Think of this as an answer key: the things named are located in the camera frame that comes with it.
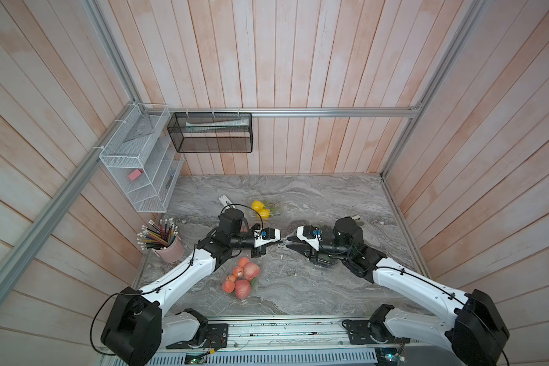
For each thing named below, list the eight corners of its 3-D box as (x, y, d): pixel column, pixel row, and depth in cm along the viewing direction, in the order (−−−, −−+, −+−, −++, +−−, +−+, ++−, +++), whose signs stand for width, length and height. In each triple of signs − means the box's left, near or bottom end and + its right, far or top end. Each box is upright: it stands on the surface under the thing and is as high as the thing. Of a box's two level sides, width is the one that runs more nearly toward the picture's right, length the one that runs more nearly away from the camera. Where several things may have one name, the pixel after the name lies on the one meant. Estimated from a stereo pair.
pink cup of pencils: (153, 263, 92) (133, 244, 79) (161, 239, 99) (145, 218, 86) (184, 263, 92) (170, 244, 79) (190, 239, 99) (179, 218, 86)
